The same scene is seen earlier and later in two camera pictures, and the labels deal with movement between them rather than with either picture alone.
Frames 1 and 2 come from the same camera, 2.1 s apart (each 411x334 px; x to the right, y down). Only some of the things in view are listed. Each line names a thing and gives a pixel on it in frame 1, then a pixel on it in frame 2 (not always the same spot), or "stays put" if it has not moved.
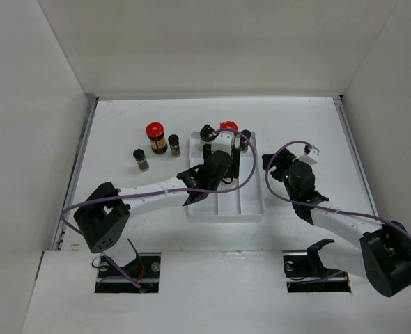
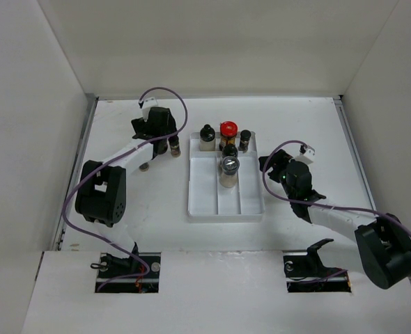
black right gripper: x=283 y=159 stays put
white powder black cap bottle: x=206 y=133 stays put
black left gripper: x=235 y=156 -> x=139 y=124
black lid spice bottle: x=244 y=141 stays put
